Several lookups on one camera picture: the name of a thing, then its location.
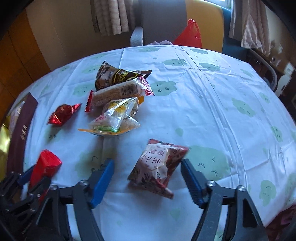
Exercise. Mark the red boxed snack pack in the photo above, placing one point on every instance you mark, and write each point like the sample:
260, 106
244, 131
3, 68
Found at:
47, 165

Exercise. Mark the left beige striped curtain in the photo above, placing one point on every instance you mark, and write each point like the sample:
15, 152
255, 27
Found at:
113, 17

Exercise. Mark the clear yellow peanut snack bag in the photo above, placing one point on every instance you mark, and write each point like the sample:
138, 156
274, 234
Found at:
117, 118

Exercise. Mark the red plastic bag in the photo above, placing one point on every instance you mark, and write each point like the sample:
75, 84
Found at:
190, 36

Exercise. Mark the grey yellow sofa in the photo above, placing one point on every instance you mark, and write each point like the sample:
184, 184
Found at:
157, 21

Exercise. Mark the cluttered wooden side cabinet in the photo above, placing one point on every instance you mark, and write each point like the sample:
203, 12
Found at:
277, 72

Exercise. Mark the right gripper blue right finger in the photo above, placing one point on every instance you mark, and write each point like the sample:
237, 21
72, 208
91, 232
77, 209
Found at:
204, 195

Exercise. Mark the floral red white snack pack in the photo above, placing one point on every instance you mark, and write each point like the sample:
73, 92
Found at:
156, 165

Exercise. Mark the dark brown snack bag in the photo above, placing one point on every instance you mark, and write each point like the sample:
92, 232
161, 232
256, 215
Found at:
108, 75

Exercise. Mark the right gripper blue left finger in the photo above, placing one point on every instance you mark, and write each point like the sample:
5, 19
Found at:
88, 194

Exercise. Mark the red-ended sesame bar pack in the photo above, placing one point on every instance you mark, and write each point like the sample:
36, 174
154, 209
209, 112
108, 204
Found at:
132, 88

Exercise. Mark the gold tin box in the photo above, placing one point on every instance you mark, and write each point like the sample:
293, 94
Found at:
14, 130

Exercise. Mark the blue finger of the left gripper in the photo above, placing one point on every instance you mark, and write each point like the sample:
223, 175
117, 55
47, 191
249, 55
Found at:
26, 176

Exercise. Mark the shiny red foil snack pack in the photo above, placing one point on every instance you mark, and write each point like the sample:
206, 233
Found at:
63, 113

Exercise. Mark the white cloud-print tablecloth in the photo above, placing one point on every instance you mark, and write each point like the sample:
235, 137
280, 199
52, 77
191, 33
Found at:
237, 130

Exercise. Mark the beige striped curtain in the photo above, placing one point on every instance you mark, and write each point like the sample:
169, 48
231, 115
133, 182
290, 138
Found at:
113, 17
249, 25

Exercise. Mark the right beige striped curtain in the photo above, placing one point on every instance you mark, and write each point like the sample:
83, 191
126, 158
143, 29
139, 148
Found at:
249, 25

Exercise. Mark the pink cloth on sofa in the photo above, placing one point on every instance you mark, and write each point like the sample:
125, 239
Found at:
165, 42

